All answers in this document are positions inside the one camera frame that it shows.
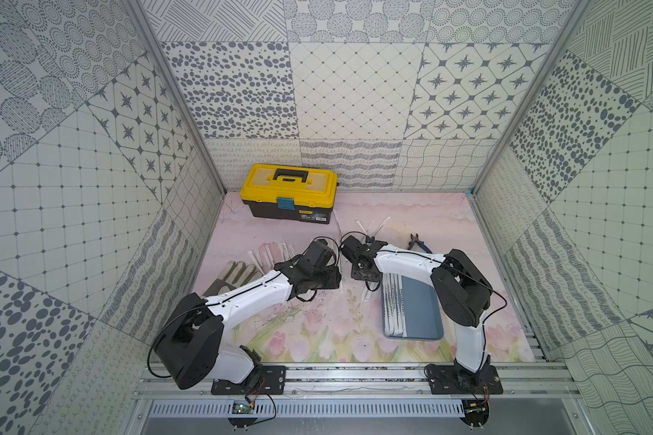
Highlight controller board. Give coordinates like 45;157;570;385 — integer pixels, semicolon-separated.
460;401;490;429
230;401;255;419

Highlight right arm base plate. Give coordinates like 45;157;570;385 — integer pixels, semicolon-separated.
424;364;504;396

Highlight blue plastic storage tray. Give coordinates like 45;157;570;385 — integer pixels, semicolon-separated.
382;274;444;341

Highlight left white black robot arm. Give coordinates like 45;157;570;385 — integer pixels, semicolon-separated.
151;237;341;393

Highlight pink floral table mat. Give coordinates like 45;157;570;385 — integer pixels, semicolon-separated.
194;192;535;363

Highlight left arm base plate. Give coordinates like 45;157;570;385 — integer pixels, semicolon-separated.
211;365;287;396

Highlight blue handled pliers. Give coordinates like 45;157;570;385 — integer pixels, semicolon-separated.
407;234;432;254

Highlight left controller board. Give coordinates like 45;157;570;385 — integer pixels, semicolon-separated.
230;401;255;419

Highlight right controller board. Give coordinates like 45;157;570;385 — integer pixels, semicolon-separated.
460;401;490;429

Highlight aluminium mounting rail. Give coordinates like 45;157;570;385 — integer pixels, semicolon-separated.
132;362;580;399

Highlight yellow black toolbox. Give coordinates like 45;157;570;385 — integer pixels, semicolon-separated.
241;164;337;225

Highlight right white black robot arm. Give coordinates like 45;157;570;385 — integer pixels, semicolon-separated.
339;236;493;377

